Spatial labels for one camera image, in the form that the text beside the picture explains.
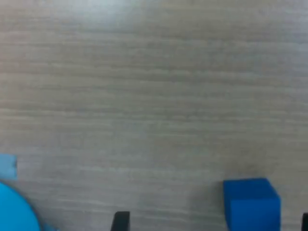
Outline blue plastic cup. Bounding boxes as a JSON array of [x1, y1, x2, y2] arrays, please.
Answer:
[[0, 181, 60, 231]]

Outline blue cube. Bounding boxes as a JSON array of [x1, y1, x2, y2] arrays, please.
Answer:
[[223, 178, 282, 231]]

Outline small tape piece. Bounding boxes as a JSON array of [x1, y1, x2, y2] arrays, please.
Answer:
[[0, 154, 18, 180]]

